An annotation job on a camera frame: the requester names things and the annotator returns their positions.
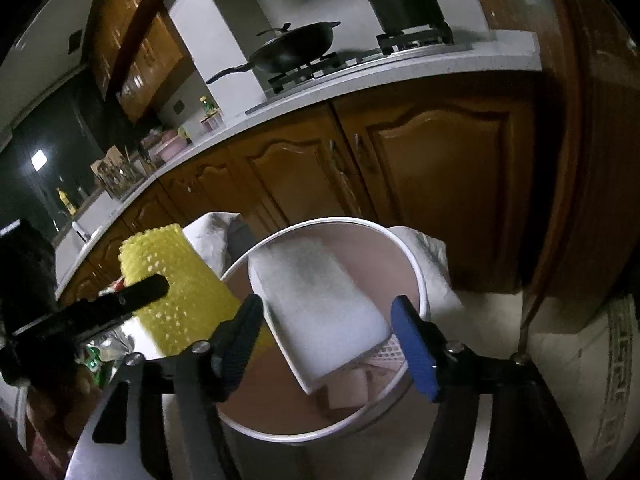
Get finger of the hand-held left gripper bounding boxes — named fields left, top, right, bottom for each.
left=10, top=274, right=170, bottom=341

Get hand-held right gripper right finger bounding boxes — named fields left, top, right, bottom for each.
left=391, top=296, right=586, bottom=480

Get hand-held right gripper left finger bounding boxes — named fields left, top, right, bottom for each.
left=65, top=294, right=266, bottom=480

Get yellow bumpy sponge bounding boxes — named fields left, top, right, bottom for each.
left=118, top=223, right=273, bottom=361

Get pink trash bin white rim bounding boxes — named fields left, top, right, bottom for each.
left=216, top=217, right=431, bottom=443

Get person's left hand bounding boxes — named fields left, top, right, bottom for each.
left=20, top=360, right=108, bottom=466

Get green shiny wrapper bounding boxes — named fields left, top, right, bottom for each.
left=82, top=335, right=136, bottom=378

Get brown cardboard piece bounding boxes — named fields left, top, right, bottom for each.
left=320, top=360, right=403, bottom=411

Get white floral tablecloth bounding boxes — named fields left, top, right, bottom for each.
left=182, top=212, right=466, bottom=321

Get pink plastic basin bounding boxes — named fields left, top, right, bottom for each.
left=150, top=129, right=187, bottom=161

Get dark window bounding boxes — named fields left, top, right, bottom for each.
left=0, top=67, right=126, bottom=246

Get wooden lower kitchen cabinets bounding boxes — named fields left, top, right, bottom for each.
left=57, top=77, right=546, bottom=311

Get wooden kitchen cabinets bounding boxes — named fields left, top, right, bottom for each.
left=57, top=77, right=546, bottom=311
left=90, top=0, right=193, bottom=123

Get wooden upper kitchen cabinets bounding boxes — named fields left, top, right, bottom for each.
left=90, top=0, right=193, bottom=123

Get wooden door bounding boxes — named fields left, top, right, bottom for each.
left=460, top=0, right=640, bottom=333

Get gas stove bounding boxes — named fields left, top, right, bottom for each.
left=245, top=22, right=473, bottom=113

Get black wok with lid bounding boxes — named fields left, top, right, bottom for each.
left=206, top=21, right=342, bottom=85

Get white kitchen countertop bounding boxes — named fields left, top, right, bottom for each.
left=52, top=30, right=543, bottom=301

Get black stock pot with lid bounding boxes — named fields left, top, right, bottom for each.
left=353, top=0, right=443, bottom=36

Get wire dish rack with utensils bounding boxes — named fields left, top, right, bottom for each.
left=91, top=146, right=146, bottom=198

